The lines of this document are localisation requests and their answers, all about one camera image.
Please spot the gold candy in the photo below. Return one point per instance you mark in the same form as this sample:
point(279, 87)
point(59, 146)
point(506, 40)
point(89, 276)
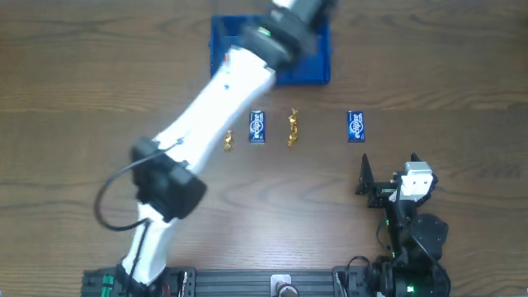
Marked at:
point(229, 141)
point(293, 128)

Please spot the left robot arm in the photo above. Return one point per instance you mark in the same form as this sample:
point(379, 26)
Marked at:
point(218, 107)

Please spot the blue candy pack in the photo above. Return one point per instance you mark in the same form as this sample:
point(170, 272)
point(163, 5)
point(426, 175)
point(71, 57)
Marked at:
point(257, 126)
point(355, 126)

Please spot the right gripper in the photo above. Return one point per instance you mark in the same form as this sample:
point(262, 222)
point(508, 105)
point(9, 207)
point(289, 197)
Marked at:
point(381, 196)

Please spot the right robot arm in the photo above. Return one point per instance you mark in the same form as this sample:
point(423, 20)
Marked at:
point(429, 235)

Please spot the blue tray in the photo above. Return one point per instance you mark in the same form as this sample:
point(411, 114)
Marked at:
point(315, 70)

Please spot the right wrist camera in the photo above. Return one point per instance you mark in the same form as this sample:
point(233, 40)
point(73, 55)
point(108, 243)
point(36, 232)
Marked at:
point(416, 185)

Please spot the mounting rail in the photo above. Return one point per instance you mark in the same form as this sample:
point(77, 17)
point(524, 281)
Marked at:
point(235, 282)

